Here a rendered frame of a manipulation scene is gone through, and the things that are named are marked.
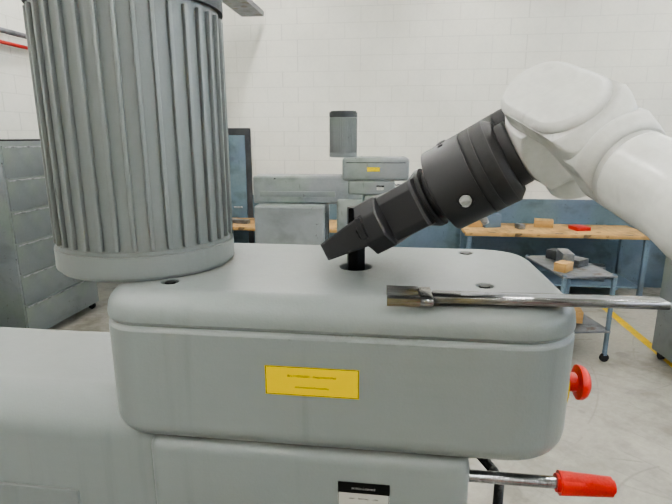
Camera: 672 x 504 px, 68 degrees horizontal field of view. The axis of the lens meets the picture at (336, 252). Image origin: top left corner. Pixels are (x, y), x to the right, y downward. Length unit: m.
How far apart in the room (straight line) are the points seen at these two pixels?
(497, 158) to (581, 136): 0.08
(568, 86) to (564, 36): 6.99
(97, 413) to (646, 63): 7.52
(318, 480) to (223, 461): 0.10
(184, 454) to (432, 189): 0.37
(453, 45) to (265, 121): 2.72
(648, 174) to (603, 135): 0.05
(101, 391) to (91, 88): 0.33
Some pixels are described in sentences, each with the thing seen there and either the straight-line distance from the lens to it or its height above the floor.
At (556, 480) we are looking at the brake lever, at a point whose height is 1.70.
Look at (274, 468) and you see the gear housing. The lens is 0.56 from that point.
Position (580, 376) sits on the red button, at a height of 1.77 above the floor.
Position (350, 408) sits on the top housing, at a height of 1.78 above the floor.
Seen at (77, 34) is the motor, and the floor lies 2.13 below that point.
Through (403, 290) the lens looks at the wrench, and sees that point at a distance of 0.47.
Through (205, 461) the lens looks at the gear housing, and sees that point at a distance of 0.58.
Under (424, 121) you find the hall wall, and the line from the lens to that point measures 7.06.
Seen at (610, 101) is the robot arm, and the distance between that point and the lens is 0.44.
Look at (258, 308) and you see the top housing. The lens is 0.47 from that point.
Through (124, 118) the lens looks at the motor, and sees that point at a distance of 0.53.
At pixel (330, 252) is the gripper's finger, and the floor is 1.91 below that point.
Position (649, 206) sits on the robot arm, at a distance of 0.39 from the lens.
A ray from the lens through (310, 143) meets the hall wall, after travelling 7.16.
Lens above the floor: 2.04
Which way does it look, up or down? 13 degrees down
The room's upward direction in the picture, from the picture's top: straight up
